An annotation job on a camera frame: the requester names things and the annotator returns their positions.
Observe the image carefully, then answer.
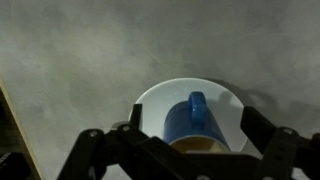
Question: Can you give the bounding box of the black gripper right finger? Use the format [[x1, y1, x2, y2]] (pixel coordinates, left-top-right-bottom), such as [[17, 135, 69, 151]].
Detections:
[[239, 105, 320, 180]]

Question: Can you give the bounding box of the black floor equipment case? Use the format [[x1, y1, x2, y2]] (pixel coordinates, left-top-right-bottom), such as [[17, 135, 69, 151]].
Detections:
[[0, 151, 33, 180]]

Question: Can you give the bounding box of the blue ceramic cup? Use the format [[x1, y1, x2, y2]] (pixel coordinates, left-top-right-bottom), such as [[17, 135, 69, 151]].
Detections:
[[162, 91, 232, 154]]

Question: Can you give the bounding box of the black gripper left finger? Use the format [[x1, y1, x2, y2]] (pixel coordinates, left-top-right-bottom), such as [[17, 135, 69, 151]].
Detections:
[[58, 103, 201, 180]]

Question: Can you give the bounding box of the white round plate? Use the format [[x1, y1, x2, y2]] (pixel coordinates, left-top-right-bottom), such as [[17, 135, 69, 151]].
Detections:
[[128, 77, 249, 155]]

